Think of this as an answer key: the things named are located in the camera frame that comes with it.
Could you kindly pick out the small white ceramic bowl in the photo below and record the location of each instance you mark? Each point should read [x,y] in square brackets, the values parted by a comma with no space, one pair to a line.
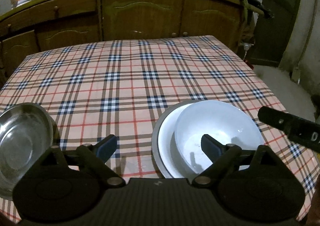
[222,121]

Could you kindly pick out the brown wooden cabinet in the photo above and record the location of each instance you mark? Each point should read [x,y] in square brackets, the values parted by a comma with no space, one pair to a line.
[42,25]

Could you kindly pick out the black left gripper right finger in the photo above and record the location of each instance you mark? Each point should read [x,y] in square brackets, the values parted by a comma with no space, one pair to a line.
[225,161]

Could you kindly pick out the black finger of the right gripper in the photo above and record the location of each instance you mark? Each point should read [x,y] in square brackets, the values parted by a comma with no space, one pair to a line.
[298,130]

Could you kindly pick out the steel plate on left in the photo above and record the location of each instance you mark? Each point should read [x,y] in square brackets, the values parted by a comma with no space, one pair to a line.
[26,133]

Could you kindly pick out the large white ceramic bowl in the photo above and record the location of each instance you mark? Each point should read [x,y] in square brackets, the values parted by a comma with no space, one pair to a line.
[167,145]

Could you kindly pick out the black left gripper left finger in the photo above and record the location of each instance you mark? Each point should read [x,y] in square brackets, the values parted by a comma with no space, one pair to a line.
[93,160]

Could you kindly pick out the dark door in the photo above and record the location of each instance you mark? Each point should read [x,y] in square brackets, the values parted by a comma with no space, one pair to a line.
[273,31]

